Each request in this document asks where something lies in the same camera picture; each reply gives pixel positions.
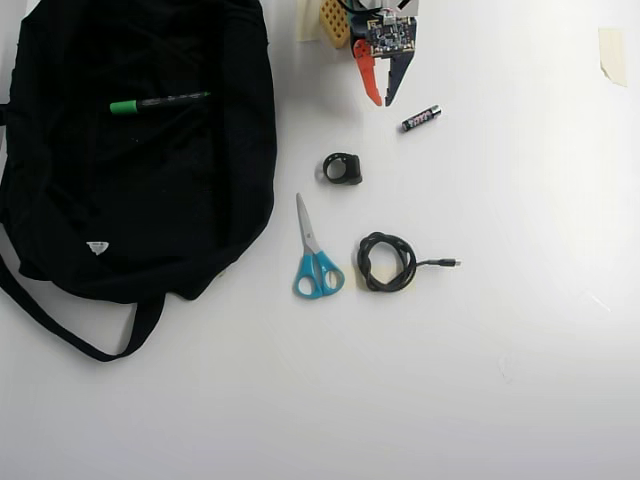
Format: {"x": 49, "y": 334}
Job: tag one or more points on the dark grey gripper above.
{"x": 401, "y": 75}

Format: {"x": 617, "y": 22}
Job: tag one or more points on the green marker pen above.
{"x": 125, "y": 107}

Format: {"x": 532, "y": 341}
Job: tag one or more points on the yellow perforated robot base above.
{"x": 332, "y": 22}

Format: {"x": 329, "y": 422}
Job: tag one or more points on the black fabric bag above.
{"x": 140, "y": 165}

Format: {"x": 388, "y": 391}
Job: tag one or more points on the black AAA battery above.
{"x": 420, "y": 118}

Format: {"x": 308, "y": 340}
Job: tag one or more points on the beige masking tape strip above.
{"x": 305, "y": 25}

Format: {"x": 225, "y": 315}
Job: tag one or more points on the beige masking tape piece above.
{"x": 613, "y": 56}

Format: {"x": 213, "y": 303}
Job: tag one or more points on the camera circuit board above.
{"x": 391, "y": 36}

